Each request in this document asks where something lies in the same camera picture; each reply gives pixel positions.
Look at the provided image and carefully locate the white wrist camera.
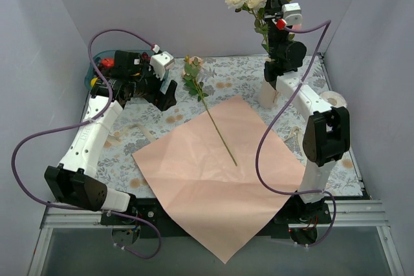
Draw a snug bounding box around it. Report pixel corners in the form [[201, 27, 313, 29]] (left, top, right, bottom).
[[276, 3, 303, 30], [149, 51, 175, 80]]

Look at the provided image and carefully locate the white rose flower stem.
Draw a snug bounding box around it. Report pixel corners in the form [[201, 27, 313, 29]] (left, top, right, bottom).
[[224, 0, 269, 53]]

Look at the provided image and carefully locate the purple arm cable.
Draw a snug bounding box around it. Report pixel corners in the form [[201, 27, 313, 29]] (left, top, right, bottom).
[[11, 28, 162, 260], [256, 19, 337, 248]]

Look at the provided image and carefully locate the yellow mango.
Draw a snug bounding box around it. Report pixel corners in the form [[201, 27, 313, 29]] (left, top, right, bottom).
[[90, 77, 101, 89]]

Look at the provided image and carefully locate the peach bud flower stem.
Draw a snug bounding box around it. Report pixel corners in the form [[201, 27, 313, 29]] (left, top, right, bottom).
[[182, 56, 238, 167]]

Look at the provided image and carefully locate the aluminium frame rail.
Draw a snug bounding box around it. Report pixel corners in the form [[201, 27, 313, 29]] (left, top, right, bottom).
[[40, 200, 390, 229]]

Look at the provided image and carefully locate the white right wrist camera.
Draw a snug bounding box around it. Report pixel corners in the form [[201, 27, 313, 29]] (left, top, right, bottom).
[[276, 3, 303, 30]]

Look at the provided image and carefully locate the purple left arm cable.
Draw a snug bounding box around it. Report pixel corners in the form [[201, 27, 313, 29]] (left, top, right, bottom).
[[11, 28, 162, 260]]

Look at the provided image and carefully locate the red apple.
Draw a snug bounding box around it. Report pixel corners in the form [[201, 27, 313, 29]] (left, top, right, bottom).
[[99, 58, 114, 69]]

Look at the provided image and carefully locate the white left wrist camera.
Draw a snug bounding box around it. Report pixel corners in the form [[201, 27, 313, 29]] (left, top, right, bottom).
[[149, 51, 175, 80]]

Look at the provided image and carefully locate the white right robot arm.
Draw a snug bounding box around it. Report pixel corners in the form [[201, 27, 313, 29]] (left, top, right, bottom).
[[148, 0, 350, 226]]

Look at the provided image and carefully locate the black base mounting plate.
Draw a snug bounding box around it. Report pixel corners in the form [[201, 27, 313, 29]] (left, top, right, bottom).
[[100, 195, 332, 239]]

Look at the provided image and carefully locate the beige printed ribbon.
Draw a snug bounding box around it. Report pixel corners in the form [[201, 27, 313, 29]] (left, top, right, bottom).
[[103, 123, 156, 149]]

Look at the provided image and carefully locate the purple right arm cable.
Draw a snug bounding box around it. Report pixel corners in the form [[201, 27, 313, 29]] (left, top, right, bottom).
[[256, 19, 337, 248]]

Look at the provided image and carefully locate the white ribbed ceramic vase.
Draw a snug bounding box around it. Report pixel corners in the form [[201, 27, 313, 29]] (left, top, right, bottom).
[[257, 58, 282, 110]]

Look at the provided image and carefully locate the pink wrapping paper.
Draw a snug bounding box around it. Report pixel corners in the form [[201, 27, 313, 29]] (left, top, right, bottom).
[[133, 96, 305, 262]]

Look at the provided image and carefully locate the floral patterned table mat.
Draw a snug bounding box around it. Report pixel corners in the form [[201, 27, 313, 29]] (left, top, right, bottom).
[[96, 56, 367, 199]]

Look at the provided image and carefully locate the teal plastic fruit basket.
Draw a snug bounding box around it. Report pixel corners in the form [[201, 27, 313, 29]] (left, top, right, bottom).
[[84, 50, 154, 91]]

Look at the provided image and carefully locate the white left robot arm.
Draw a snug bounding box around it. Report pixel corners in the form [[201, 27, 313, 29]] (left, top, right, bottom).
[[45, 50, 177, 224]]

